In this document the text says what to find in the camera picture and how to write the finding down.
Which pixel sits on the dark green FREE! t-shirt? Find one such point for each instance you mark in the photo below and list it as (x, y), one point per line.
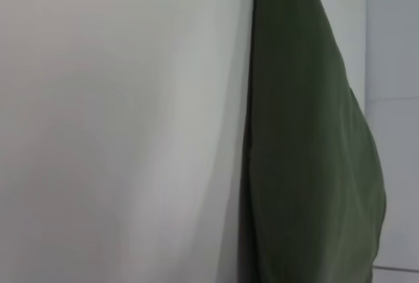
(311, 148)

